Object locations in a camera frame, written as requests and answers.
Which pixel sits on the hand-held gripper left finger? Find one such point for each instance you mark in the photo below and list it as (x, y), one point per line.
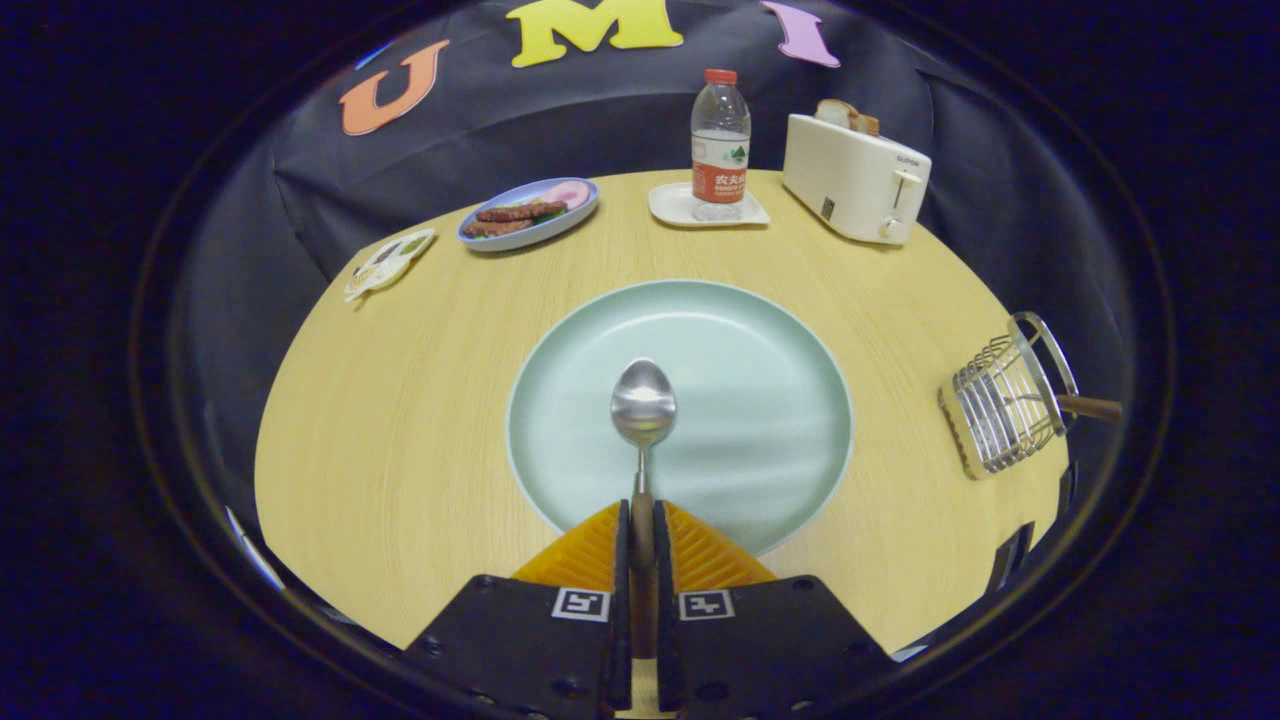
(530, 640)

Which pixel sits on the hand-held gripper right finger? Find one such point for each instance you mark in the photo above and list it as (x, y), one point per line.
(770, 640)

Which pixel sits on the pale green round plate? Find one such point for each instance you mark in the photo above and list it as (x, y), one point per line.
(750, 400)

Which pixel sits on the black table clamp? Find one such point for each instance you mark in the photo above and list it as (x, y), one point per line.
(1010, 558)

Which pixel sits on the blue oval food plate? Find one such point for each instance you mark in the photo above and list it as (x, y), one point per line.
(530, 241)

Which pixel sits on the white divided sauce dish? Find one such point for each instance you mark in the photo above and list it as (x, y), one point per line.
(385, 265)

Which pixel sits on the brown meat patty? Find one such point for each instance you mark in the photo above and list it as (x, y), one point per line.
(520, 211)
(495, 228)

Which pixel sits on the small white square tray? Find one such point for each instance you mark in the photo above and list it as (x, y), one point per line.
(670, 205)

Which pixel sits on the pink ham slice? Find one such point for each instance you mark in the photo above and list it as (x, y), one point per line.
(570, 193)

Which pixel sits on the white toaster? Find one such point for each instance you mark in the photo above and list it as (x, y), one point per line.
(850, 180)

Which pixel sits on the clear water bottle red cap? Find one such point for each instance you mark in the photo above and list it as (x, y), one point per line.
(720, 150)

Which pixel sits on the black backdrop cloth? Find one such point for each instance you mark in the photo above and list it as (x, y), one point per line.
(600, 120)

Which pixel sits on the toast bread slice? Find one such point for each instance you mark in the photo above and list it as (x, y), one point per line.
(866, 124)
(835, 113)

